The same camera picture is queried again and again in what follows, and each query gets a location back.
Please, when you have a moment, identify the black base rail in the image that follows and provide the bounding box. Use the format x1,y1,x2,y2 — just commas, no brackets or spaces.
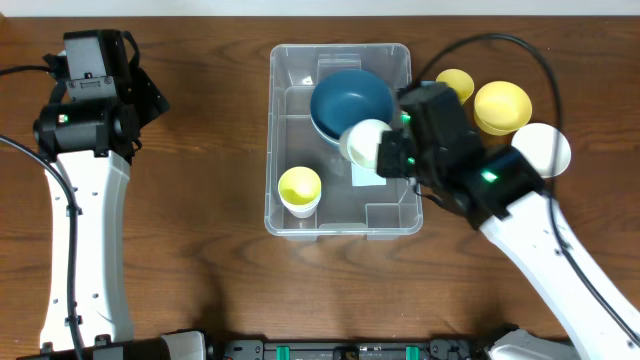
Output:
207,338,487,360

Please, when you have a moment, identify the clear plastic storage bin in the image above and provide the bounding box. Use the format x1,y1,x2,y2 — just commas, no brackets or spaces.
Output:
264,43,423,241

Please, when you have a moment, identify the yellow cup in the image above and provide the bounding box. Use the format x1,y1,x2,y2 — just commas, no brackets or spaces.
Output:
278,166,322,206
436,69,475,104

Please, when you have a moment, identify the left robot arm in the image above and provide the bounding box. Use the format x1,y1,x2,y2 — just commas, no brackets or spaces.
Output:
33,30,208,359

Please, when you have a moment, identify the dark blue bowl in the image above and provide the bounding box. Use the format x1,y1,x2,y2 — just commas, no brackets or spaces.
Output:
311,119,340,148
310,69,395,141

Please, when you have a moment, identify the white small bowl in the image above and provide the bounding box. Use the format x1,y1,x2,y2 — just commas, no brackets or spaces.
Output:
511,123,572,178

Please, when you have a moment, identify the cream cup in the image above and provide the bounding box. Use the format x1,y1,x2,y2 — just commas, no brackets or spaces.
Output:
339,119,392,170

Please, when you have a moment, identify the yellow small bowl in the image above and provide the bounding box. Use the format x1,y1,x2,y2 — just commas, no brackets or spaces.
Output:
473,81,533,136

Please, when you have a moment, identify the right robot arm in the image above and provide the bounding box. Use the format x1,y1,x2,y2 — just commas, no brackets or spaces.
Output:
376,82,639,359

